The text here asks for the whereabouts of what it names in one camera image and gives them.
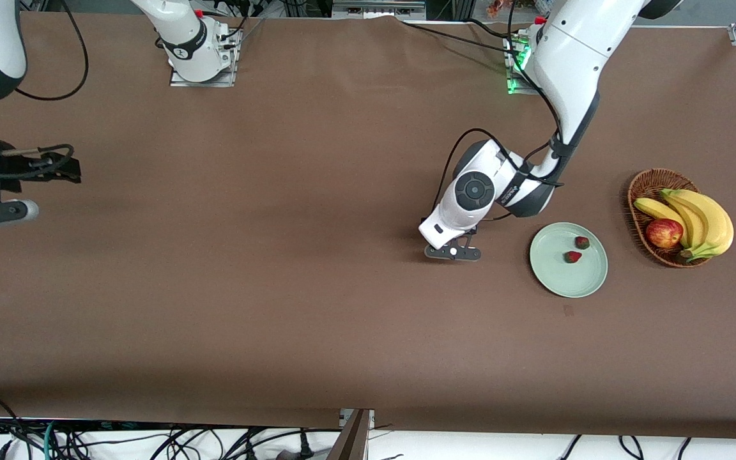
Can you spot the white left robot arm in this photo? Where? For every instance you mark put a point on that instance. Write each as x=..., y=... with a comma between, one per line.
x=572, y=57

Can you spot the aluminium profile post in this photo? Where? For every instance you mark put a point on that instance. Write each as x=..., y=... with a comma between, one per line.
x=350, y=437

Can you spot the yellow banana bunch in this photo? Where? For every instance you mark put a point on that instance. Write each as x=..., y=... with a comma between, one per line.
x=713, y=220

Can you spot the red apple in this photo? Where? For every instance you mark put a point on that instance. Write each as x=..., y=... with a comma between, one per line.
x=664, y=233

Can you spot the grey equipment box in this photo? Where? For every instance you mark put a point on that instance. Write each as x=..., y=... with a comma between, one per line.
x=377, y=7

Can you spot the light green round plate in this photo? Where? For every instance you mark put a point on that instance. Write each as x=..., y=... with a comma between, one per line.
x=563, y=278

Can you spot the brown table cover sheet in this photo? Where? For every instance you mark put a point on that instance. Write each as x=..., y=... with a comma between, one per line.
x=278, y=255

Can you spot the brown wicker basket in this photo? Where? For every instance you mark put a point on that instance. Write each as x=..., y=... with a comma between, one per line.
x=637, y=191

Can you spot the red strawberry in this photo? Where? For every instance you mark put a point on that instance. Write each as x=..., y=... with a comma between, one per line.
x=572, y=257
x=582, y=242

